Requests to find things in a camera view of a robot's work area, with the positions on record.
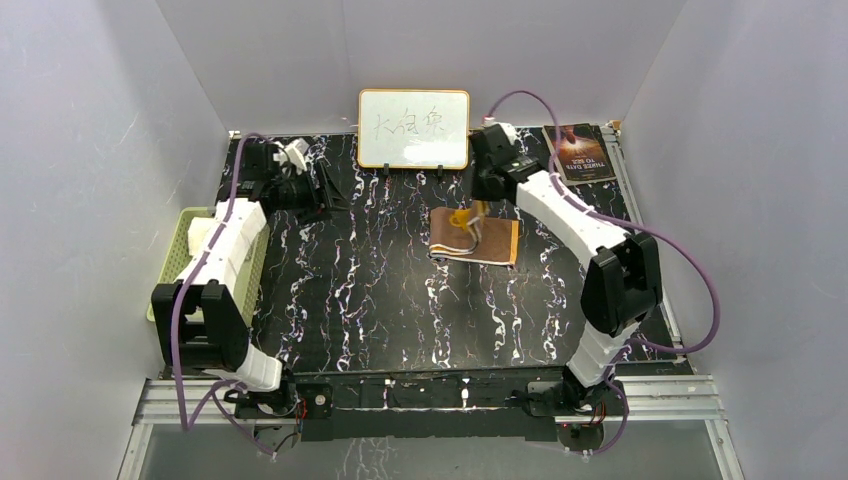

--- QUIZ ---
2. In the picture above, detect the small framed whiteboard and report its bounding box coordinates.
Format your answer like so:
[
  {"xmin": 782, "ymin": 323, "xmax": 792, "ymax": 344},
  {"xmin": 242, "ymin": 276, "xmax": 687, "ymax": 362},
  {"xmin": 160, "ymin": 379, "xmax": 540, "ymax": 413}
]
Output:
[{"xmin": 357, "ymin": 89, "xmax": 471, "ymax": 170}]

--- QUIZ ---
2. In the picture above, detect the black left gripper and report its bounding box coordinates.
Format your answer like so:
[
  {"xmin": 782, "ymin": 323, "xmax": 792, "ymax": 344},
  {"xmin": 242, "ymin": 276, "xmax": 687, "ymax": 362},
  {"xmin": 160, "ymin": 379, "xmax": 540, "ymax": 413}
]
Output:
[{"xmin": 271, "ymin": 164, "xmax": 350, "ymax": 226}]

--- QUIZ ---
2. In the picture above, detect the dark paperback book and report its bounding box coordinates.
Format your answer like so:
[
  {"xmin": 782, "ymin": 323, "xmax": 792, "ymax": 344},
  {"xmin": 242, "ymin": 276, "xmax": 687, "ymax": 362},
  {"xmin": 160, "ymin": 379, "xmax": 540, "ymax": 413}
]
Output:
[{"xmin": 543, "ymin": 123, "xmax": 615, "ymax": 186}]

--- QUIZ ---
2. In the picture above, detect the brown and yellow cloth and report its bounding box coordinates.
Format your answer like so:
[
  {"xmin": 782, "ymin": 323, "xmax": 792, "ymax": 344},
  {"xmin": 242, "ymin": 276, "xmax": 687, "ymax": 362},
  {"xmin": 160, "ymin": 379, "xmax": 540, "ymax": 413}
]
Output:
[{"xmin": 428, "ymin": 201, "xmax": 520, "ymax": 267}]

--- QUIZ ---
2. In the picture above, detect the aluminium base frame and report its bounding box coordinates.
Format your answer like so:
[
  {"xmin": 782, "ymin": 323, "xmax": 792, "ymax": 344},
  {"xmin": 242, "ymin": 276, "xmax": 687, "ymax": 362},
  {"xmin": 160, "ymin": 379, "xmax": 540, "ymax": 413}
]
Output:
[{"xmin": 119, "ymin": 369, "xmax": 744, "ymax": 479}]

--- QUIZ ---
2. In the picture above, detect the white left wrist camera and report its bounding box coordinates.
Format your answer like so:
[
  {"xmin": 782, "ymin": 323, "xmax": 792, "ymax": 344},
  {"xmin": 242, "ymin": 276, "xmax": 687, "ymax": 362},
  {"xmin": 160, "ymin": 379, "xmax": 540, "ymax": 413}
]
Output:
[{"xmin": 272, "ymin": 138, "xmax": 311, "ymax": 175}]

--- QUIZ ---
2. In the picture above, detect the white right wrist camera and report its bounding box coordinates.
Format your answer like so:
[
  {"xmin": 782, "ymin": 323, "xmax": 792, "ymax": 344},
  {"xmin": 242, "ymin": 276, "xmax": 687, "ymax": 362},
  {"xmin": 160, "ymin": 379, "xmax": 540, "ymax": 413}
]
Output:
[{"xmin": 482, "ymin": 116, "xmax": 518, "ymax": 144}]

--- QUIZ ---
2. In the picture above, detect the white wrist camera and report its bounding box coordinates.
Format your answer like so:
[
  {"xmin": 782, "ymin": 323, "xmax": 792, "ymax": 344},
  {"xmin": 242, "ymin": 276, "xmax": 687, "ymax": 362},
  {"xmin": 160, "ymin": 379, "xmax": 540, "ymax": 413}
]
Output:
[
  {"xmin": 272, "ymin": 138, "xmax": 311, "ymax": 175},
  {"xmin": 482, "ymin": 116, "xmax": 518, "ymax": 144}
]

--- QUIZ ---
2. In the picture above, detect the white towel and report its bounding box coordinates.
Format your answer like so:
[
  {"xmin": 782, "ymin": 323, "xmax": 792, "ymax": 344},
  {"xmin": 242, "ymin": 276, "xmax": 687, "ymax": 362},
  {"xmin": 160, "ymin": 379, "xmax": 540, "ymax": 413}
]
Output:
[{"xmin": 187, "ymin": 216, "xmax": 218, "ymax": 258}]

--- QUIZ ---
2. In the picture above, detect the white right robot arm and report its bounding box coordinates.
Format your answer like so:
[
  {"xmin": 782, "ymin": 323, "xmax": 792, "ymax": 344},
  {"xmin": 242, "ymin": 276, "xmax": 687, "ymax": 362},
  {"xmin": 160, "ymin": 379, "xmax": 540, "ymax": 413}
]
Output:
[{"xmin": 468, "ymin": 120, "xmax": 663, "ymax": 414}]

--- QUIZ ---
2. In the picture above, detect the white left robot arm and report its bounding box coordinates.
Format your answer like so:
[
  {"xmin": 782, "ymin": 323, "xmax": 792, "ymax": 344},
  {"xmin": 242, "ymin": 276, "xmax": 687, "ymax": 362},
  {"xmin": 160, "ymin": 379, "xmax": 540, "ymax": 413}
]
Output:
[{"xmin": 151, "ymin": 135, "xmax": 348, "ymax": 416}]

